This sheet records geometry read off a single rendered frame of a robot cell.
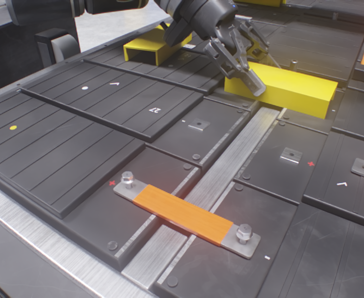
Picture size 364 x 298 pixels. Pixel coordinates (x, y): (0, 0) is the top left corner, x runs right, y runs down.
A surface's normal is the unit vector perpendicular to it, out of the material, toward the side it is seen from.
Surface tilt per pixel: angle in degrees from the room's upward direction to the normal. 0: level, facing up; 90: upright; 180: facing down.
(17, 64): 90
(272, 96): 90
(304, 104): 90
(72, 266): 0
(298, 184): 0
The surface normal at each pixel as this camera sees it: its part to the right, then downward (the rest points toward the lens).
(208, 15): -0.33, 0.36
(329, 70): 0.00, -0.79
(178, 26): -0.53, 0.52
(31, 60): 0.92, 0.23
